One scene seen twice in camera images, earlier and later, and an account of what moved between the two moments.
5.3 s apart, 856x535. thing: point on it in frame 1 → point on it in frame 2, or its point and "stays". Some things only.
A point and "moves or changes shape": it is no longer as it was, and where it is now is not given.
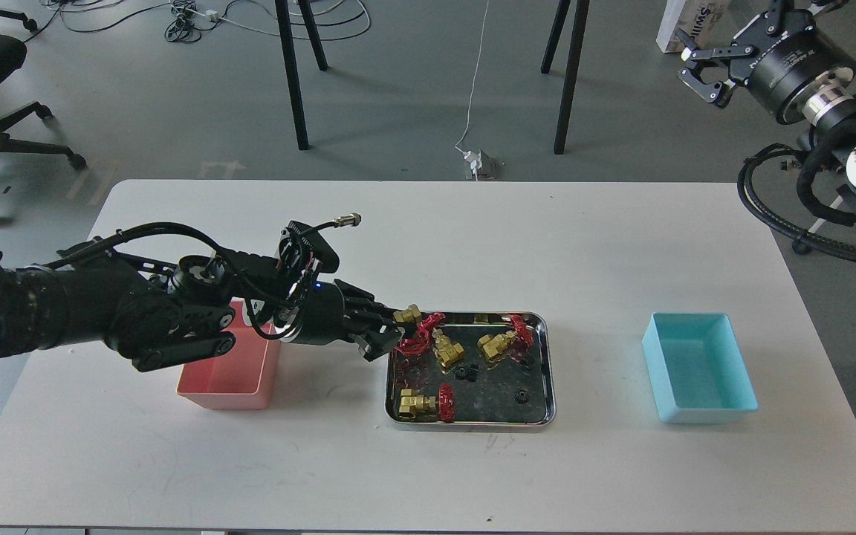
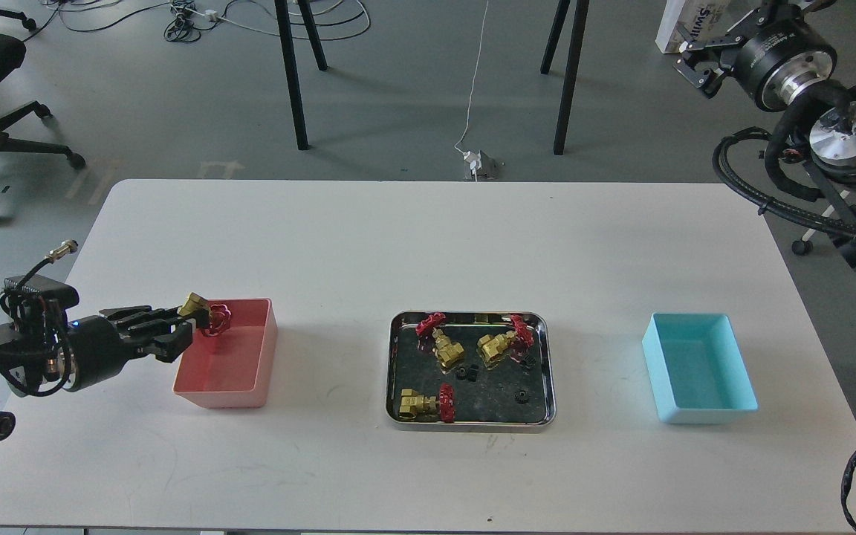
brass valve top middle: (449, 354) stays
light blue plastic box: (698, 368) stays
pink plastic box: (247, 378) stays
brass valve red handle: (419, 345) moves or changes shape
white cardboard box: (707, 24) stays
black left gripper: (321, 313) → (99, 349)
